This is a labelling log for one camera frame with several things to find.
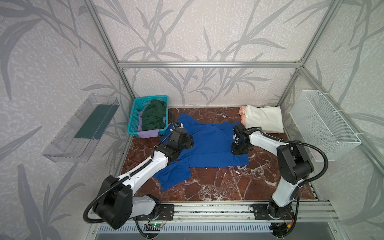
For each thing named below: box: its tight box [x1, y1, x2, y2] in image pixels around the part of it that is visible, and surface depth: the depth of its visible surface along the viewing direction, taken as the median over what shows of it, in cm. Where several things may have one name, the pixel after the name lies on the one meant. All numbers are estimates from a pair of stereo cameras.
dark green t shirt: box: [142, 99, 167, 131], surface depth 109 cm
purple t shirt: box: [137, 109, 166, 139], surface depth 96 cm
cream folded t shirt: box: [243, 105, 284, 133], surface depth 110 cm
